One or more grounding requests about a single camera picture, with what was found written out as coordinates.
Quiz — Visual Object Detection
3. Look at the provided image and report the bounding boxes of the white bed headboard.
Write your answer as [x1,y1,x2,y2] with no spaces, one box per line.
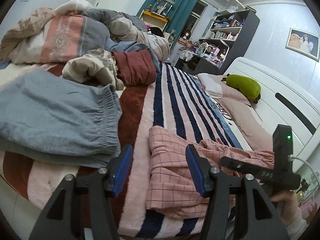
[224,57,319,161]

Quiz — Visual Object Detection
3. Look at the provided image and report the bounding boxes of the pink beige pillow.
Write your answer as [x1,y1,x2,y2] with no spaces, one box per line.
[197,73,273,151]

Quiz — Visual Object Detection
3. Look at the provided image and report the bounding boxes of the right hand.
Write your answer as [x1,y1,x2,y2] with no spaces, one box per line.
[270,190,300,228]

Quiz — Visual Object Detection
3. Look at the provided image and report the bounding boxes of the beige grey patterned garment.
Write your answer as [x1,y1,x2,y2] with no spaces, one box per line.
[62,48,125,90]

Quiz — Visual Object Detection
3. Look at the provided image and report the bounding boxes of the pink checked pants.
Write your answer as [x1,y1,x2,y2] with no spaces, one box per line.
[146,126,274,219]

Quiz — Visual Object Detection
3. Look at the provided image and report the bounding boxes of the grey-blue folded pants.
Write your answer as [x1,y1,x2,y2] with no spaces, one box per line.
[1,69,122,168]

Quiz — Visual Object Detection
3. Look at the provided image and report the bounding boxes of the dark grey bookshelf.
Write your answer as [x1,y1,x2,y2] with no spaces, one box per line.
[180,0,260,75]

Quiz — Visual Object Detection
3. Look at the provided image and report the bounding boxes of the dark red folded garment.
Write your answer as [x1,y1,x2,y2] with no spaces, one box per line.
[112,49,157,87]

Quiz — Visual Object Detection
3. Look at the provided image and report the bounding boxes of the glass display case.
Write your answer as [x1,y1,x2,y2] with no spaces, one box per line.
[151,0,175,17]

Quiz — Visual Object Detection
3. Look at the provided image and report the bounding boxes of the crumpled patterned duvet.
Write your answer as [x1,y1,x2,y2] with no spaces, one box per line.
[1,0,169,64]

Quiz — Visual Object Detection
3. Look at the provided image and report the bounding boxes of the cluttered desk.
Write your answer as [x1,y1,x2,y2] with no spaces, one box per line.
[169,38,230,70]

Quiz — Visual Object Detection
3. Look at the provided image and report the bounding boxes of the framed wall picture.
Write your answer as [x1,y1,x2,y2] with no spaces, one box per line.
[285,28,319,62]

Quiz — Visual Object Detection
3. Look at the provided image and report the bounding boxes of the teal curtain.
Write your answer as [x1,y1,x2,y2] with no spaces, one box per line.
[136,0,198,45]

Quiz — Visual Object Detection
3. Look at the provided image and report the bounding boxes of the striped pink navy blanket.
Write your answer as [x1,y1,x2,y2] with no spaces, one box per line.
[0,61,253,239]

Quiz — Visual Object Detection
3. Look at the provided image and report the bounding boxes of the green plush toy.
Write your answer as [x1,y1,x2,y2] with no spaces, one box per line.
[221,74,261,104]

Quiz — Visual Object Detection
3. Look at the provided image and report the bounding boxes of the yellow white shelf unit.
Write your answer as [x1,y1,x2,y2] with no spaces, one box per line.
[140,10,170,31]

